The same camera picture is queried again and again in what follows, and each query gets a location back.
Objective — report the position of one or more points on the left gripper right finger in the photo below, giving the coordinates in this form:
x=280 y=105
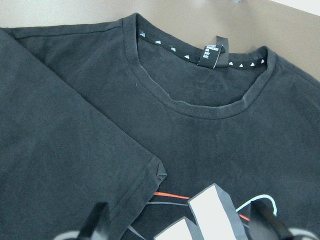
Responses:
x=264 y=225

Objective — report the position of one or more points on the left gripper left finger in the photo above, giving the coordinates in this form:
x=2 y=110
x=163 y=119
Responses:
x=97 y=224

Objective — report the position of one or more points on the black graphic t-shirt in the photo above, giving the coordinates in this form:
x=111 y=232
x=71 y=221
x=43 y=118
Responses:
x=126 y=114

